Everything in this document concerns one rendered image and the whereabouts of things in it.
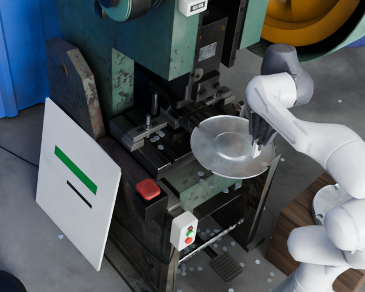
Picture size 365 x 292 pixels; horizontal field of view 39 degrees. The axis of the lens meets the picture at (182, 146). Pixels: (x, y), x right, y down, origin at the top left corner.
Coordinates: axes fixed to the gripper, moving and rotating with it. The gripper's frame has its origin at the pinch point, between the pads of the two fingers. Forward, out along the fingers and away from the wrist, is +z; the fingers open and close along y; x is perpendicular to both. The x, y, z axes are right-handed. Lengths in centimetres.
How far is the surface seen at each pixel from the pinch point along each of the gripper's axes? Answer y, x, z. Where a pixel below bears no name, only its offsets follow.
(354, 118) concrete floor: -37, 143, 85
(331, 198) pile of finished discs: 10, 47, 48
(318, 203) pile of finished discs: 9, 40, 48
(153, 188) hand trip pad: -11.9, -31.9, 9.9
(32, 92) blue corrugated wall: -149, -11, 73
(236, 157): -5.0, -3.0, 7.1
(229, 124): -18.2, 6.2, 6.9
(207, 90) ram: -24.7, -0.8, -7.4
